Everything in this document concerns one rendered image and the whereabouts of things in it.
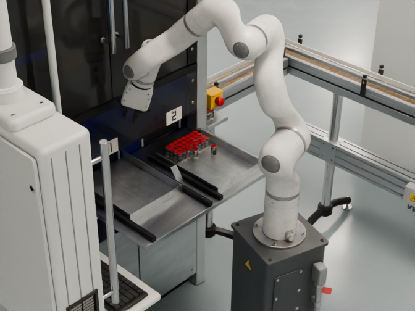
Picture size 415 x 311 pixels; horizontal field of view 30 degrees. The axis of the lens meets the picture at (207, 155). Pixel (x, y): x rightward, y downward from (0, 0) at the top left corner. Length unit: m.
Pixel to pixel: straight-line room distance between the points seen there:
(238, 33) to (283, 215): 0.68
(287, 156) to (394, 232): 1.88
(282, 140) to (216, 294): 1.45
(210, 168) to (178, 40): 0.70
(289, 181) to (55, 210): 0.83
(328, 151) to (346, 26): 2.77
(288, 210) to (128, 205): 0.61
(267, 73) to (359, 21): 4.27
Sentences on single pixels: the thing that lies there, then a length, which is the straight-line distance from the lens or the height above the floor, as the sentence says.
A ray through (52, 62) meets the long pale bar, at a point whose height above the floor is 1.49.
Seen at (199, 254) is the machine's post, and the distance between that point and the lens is 3.71.
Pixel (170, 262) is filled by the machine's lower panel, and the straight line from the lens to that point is 3.56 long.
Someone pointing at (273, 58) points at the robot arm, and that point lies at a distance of 2.47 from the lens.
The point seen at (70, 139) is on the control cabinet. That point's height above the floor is 1.54.
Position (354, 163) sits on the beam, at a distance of 3.86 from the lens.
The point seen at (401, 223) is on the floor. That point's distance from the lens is 4.35.
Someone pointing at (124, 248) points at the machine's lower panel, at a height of 0.50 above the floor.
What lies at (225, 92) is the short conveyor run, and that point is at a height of 0.92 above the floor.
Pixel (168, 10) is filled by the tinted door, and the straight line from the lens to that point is 2.93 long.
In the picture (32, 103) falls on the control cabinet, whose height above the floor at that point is 1.58.
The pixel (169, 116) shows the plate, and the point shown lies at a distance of 3.12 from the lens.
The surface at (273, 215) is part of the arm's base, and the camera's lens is 2.68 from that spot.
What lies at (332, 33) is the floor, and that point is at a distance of 6.42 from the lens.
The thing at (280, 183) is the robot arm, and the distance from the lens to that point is 2.58.
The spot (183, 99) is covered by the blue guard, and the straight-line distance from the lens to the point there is 3.14.
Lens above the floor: 2.61
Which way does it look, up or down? 33 degrees down
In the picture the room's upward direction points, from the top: 1 degrees clockwise
